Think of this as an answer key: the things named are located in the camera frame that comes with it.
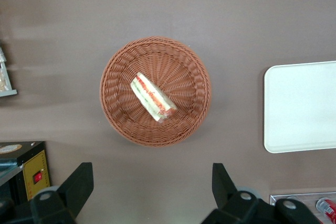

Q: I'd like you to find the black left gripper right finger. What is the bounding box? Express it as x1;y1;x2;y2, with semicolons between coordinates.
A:
201;163;277;224

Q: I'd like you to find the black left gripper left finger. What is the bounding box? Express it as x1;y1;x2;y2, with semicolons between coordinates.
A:
30;162;95;224

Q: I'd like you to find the triangular sandwich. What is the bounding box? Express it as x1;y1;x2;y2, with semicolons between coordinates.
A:
130;72;178;123

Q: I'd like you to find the beige rectangular plastic tray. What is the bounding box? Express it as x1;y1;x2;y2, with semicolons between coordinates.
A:
263;60;336;154

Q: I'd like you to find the round brown wicker basket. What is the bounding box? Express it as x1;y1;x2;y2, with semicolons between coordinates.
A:
99;36;212;148

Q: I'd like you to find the black food warmer machine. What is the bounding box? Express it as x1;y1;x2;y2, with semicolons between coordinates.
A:
0;141;51;205

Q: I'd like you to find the clear acrylic bottle rack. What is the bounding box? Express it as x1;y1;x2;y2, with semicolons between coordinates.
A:
269;191;336;224

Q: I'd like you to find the red cola bottle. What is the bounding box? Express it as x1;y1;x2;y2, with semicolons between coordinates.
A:
316;197;336;217

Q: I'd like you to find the white snack display rack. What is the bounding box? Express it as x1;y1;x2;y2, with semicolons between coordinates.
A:
0;39;18;99

